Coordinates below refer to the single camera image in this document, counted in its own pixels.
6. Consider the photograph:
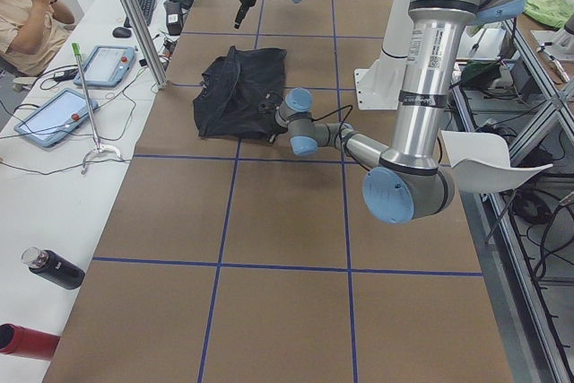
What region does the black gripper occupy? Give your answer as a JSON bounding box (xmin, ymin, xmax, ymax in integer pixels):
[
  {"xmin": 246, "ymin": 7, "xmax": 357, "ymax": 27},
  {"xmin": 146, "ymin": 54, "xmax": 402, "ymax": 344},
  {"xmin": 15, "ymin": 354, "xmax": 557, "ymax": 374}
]
[
  {"xmin": 267, "ymin": 121, "xmax": 288, "ymax": 144},
  {"xmin": 234, "ymin": 0, "xmax": 257, "ymax": 30}
]

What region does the black graphic t-shirt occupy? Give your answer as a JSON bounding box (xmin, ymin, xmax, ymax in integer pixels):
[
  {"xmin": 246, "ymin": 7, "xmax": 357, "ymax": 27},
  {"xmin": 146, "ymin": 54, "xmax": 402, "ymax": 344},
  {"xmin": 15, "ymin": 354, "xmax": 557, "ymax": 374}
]
[{"xmin": 193, "ymin": 46, "xmax": 287, "ymax": 141}]

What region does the black box with label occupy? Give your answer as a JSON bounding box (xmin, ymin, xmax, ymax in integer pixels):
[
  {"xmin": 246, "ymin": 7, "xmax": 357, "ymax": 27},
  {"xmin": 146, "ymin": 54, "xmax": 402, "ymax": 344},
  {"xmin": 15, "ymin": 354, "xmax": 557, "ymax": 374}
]
[{"xmin": 163, "ymin": 1, "xmax": 184, "ymax": 36}]

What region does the black keyboard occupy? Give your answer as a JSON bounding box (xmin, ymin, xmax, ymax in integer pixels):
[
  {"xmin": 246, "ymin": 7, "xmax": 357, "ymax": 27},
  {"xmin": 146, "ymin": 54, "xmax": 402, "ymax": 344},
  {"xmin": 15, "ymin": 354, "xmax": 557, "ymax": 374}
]
[{"xmin": 123, "ymin": 0, "xmax": 160, "ymax": 29}]

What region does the black computer mouse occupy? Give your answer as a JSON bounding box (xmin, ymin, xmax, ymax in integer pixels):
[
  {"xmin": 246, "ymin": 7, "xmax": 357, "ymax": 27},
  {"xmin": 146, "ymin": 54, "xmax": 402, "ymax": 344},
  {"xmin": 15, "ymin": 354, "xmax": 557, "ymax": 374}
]
[{"xmin": 112, "ymin": 27, "xmax": 132, "ymax": 39}]

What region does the far teach pendant tablet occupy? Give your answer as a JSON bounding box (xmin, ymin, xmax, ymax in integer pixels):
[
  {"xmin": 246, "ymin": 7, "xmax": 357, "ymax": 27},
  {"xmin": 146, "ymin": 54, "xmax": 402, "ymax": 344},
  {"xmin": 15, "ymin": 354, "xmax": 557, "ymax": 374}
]
[{"xmin": 82, "ymin": 45, "xmax": 135, "ymax": 88}]

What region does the teach pendant tablet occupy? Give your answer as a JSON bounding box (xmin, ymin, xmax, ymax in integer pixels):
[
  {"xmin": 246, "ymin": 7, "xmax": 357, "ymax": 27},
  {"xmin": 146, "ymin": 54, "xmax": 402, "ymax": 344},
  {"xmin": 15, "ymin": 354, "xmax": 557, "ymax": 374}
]
[
  {"xmin": 82, "ymin": 45, "xmax": 135, "ymax": 88},
  {"xmin": 13, "ymin": 89, "xmax": 89, "ymax": 148}
]

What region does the seated person beige shirt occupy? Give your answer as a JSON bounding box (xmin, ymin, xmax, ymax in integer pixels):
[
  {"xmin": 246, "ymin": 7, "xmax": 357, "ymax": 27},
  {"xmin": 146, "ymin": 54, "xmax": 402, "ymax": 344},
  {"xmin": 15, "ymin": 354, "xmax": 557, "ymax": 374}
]
[{"xmin": 1, "ymin": 0, "xmax": 75, "ymax": 76}]

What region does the near teach pendant tablet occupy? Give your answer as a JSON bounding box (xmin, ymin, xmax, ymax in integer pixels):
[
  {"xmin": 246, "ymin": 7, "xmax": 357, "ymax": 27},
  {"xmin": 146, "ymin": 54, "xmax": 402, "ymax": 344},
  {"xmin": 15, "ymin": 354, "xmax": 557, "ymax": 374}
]
[{"xmin": 13, "ymin": 89, "xmax": 89, "ymax": 148}]

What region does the black water bottle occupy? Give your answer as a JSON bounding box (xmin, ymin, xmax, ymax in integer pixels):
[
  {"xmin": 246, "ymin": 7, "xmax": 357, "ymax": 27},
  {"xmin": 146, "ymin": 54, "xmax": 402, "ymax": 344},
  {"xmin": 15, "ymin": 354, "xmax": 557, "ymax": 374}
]
[{"xmin": 21, "ymin": 247, "xmax": 85, "ymax": 290}]

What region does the red cylinder bottle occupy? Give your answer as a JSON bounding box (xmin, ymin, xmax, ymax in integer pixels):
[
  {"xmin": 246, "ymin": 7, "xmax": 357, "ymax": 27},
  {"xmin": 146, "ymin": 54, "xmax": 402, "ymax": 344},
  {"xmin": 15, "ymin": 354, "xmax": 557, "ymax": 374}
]
[{"xmin": 1, "ymin": 323, "xmax": 60, "ymax": 361}]

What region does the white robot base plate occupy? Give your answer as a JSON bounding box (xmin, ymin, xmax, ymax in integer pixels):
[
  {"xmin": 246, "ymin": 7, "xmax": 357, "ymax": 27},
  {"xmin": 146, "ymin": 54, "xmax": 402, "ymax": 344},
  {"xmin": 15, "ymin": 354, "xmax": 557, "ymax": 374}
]
[{"xmin": 354, "ymin": 0, "xmax": 413, "ymax": 110}]

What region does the aluminium frame post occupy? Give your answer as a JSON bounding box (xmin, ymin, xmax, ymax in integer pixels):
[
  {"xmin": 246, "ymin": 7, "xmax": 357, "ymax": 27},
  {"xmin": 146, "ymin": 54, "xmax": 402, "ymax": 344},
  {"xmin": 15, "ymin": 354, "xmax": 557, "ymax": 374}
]
[{"xmin": 120, "ymin": 0, "xmax": 167, "ymax": 90}]

